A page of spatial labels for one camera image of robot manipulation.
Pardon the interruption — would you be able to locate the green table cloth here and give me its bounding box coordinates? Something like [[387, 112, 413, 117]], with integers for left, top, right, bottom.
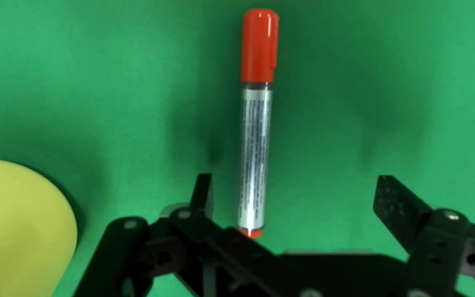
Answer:
[[0, 0, 475, 297]]

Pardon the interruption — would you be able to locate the yellow mug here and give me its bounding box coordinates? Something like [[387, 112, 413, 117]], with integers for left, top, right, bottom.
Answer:
[[0, 158, 79, 297]]

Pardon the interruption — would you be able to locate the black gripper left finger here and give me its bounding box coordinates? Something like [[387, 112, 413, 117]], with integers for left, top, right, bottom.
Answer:
[[74, 173, 275, 297]]

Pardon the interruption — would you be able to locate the red capped silver marker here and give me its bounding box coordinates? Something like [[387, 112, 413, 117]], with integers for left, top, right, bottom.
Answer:
[[235, 6, 280, 240]]

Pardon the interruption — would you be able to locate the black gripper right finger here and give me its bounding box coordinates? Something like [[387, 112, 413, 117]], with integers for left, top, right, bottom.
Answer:
[[371, 173, 475, 297]]

